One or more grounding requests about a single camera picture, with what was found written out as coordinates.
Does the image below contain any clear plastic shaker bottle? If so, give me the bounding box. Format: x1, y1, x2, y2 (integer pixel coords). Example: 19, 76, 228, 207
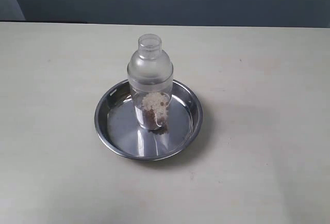
127, 34, 174, 131

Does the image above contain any round stainless steel plate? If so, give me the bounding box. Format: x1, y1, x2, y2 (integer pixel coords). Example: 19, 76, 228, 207
94, 80, 203, 161

